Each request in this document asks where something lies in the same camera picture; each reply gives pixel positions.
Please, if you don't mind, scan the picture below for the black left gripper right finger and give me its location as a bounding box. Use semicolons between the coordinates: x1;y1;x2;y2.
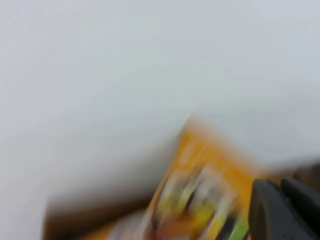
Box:
281;177;320;240

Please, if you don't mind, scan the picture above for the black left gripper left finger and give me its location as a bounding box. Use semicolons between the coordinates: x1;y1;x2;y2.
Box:
248;179;318;240

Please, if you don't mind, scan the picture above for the yellow fries snack bag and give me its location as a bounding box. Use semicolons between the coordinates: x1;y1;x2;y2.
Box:
107;113;283;240

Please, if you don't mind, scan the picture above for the cardboard box with F2 print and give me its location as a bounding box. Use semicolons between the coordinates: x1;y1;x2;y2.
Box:
42;157;320;240

